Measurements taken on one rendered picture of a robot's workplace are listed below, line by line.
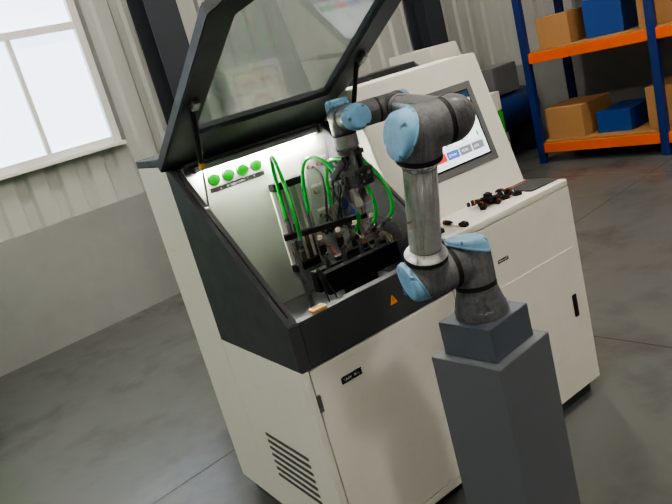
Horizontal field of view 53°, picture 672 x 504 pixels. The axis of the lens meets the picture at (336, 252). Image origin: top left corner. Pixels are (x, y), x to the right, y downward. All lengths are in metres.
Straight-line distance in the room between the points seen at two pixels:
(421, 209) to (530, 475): 0.83
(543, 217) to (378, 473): 1.19
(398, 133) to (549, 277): 1.43
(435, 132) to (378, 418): 1.11
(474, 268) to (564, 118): 6.08
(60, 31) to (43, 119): 0.75
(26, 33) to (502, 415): 5.09
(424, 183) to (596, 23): 6.03
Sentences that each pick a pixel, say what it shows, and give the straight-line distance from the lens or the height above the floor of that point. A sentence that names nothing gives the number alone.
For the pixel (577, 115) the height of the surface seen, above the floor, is 0.47.
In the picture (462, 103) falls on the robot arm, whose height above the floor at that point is 1.50.
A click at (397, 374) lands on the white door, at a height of 0.61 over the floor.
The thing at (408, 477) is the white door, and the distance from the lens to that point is 2.50.
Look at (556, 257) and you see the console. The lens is 2.87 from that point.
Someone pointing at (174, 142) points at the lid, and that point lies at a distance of 2.29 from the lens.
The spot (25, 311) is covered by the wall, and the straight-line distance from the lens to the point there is 6.02.
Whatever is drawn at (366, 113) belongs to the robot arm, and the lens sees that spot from 1.93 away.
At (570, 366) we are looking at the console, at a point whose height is 0.21.
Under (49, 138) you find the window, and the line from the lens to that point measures 6.11.
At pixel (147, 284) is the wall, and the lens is 6.36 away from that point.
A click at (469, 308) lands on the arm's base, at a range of 1.87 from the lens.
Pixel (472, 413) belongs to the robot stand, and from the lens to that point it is 1.99.
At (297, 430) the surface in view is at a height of 0.54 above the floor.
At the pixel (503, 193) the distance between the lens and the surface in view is 2.77.
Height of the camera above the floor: 1.67
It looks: 15 degrees down
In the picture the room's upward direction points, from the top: 15 degrees counter-clockwise
